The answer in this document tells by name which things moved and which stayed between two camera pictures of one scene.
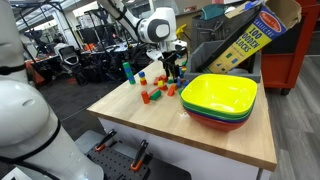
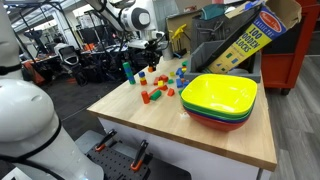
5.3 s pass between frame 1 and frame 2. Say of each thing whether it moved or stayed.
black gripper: moved
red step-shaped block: stayed
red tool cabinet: stayed
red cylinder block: stayed
